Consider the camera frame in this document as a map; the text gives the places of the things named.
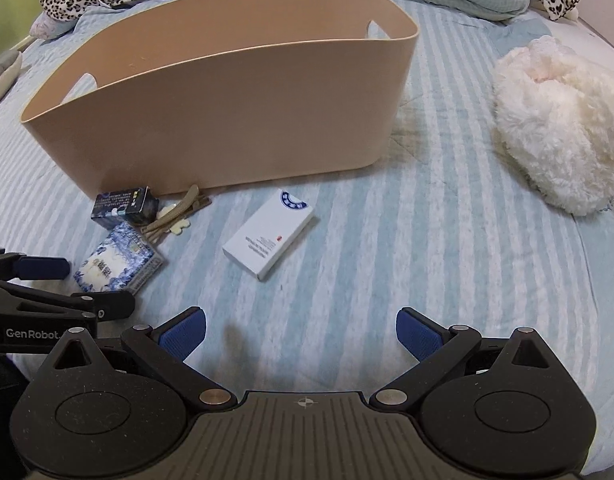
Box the beige hair clip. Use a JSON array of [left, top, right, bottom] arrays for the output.
[[155, 184, 213, 224]]

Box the beige plastic storage basket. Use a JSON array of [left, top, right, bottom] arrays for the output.
[[20, 0, 419, 200]]

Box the pale pink cloth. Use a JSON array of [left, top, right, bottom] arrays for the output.
[[30, 9, 78, 41]]

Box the white fluffy plush toy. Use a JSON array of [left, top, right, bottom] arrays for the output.
[[491, 36, 614, 233]]

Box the grey white pillow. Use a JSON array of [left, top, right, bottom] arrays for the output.
[[0, 49, 24, 109]]

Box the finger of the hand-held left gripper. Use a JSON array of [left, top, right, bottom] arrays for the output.
[[0, 247, 70, 281], [0, 280, 136, 322]]

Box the white cardboard box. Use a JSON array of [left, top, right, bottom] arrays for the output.
[[222, 188, 316, 282]]

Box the brown hair clip white flower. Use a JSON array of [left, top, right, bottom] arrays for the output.
[[139, 216, 190, 247]]

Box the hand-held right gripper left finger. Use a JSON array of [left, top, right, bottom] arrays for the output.
[[51, 306, 238, 410]]

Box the dark blue small box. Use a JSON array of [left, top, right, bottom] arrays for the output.
[[91, 185, 160, 228]]

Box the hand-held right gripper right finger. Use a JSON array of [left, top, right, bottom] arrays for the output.
[[369, 307, 558, 409]]

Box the blue white patterned packet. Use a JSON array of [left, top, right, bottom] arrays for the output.
[[72, 223, 166, 296]]

